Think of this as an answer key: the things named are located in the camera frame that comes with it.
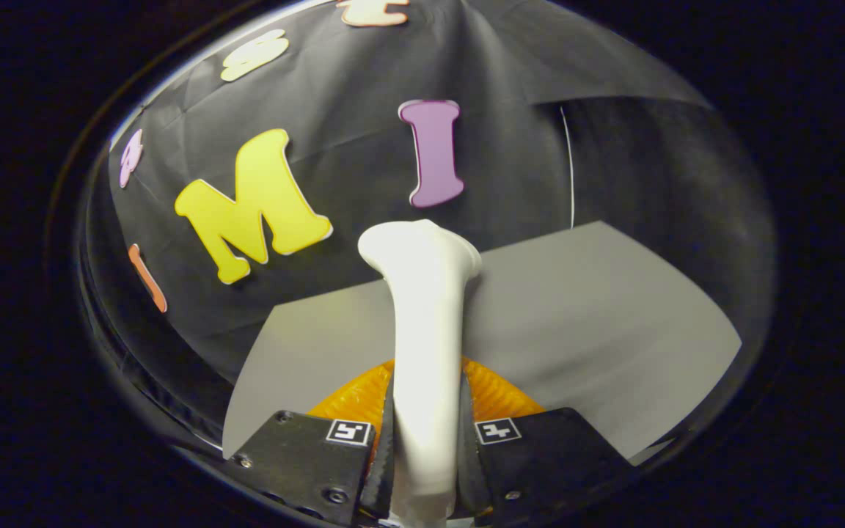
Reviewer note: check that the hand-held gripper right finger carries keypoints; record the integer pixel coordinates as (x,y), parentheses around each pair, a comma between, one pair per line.
(540,462)

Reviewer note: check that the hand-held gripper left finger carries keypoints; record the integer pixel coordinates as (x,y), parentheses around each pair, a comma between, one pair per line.
(305,462)

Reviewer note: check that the white garment steamer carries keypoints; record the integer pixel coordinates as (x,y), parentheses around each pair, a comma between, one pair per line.
(426,330)

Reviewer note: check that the grey cabinet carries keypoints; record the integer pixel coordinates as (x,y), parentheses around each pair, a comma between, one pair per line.
(591,315)

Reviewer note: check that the black backdrop cloth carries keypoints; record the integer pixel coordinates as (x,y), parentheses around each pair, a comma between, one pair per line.
(364,132)

